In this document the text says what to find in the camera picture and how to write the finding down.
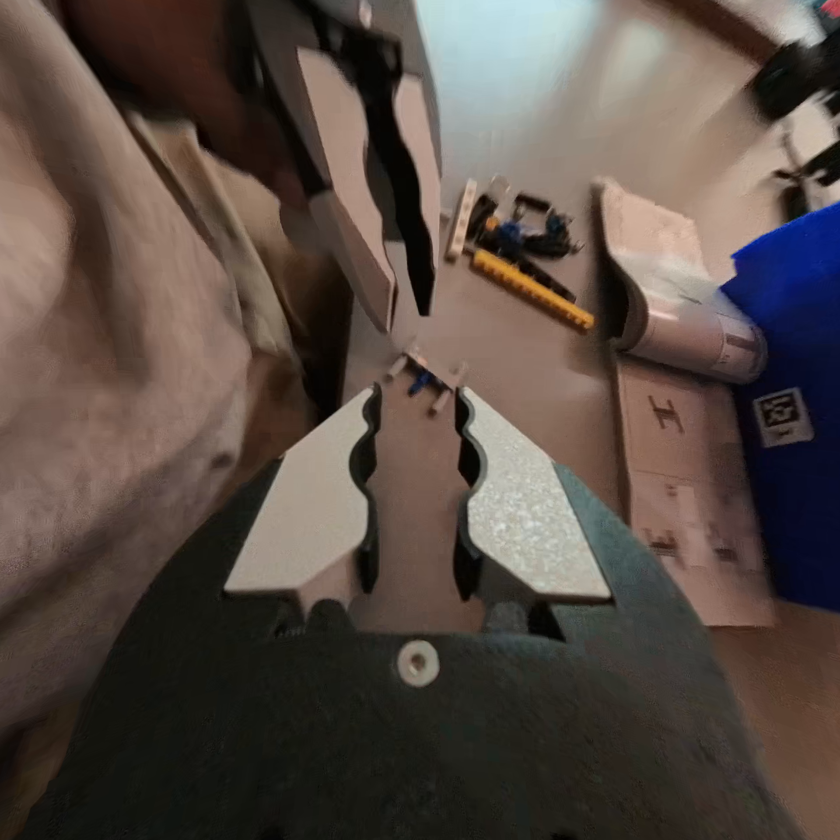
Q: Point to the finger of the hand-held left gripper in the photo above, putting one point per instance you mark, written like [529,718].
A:
[334,118]
[420,151]

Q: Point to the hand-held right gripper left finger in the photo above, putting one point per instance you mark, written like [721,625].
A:
[295,525]

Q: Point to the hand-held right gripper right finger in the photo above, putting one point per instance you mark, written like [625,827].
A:
[531,525]

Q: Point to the grey lego axle assembly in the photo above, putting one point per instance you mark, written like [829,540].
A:
[441,397]

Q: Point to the blue lego pin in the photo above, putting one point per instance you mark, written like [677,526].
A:
[506,233]
[556,222]
[421,380]

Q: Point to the white lego beam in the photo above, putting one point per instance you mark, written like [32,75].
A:
[461,220]

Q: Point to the small grey lego pin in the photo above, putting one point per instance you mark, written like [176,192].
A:
[499,185]

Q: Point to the bent black lego beam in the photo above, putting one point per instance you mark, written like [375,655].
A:
[484,213]

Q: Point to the curved dark lego beam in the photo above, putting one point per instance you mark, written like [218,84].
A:
[548,244]

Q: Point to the lego instruction booklet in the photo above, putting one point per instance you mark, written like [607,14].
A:
[682,459]

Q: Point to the yellow lego beam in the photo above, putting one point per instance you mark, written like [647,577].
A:
[531,289]

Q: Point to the long black lego beam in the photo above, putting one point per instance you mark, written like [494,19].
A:
[548,279]

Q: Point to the white printed tag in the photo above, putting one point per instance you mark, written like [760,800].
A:
[783,417]

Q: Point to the blue storage bin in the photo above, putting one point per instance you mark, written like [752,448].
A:
[800,295]

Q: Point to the black blurred object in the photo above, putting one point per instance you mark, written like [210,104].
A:
[794,79]

